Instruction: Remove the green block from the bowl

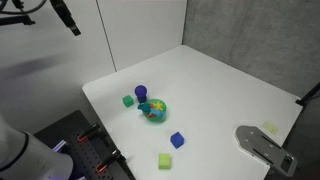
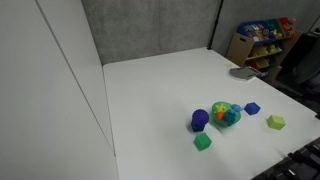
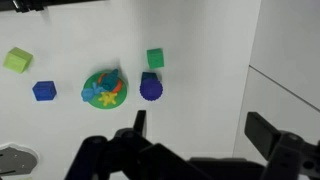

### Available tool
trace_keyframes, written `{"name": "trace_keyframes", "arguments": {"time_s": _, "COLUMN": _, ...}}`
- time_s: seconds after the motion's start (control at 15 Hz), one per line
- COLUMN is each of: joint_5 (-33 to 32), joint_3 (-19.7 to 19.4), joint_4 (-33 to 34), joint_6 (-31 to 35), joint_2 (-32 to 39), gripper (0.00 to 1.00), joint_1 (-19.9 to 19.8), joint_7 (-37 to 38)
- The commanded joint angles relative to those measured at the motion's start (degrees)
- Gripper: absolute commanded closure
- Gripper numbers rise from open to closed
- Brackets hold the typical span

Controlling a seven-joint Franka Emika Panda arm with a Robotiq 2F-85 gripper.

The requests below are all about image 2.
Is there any teal toy block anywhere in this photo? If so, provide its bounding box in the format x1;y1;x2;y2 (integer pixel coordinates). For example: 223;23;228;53
223;109;238;127

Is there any dark blue toy block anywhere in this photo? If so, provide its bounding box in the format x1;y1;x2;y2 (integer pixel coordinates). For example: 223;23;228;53
190;120;206;133

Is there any green plastic bowl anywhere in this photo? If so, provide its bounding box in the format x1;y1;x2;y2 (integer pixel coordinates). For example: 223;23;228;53
210;101;242;128

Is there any light blue toy block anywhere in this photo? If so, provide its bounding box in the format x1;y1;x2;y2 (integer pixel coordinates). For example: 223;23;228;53
230;103;244;114

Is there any purple bumpy ball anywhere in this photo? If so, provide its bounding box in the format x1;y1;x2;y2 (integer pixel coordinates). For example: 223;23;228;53
191;108;210;126

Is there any yellow star toy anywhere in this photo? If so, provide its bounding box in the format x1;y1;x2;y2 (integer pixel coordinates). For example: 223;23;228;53
214;103;228;115

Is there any grey metal mounting plate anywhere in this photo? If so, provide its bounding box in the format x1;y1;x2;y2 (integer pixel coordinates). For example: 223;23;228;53
229;66;259;82

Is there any black corner pole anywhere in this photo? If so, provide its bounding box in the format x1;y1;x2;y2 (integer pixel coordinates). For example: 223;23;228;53
207;0;224;51

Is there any wooden toy shelf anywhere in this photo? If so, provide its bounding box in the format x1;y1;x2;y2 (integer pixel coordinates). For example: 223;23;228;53
225;17;303;73

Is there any blue cube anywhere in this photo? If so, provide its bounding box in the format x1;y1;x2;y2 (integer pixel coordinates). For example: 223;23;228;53
243;101;262;116

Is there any blue toy bin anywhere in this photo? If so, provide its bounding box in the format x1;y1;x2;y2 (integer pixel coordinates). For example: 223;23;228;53
237;20;278;43

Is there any lime green cube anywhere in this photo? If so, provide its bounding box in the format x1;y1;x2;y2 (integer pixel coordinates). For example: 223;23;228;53
266;114;287;131

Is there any red toy bin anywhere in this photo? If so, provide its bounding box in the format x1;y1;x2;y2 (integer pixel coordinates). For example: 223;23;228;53
277;17;298;33

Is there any black chair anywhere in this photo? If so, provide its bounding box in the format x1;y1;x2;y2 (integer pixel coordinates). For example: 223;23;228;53
276;28;320;101

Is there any black perforated breadboard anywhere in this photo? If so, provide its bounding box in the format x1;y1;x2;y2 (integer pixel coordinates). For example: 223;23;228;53
251;138;320;180

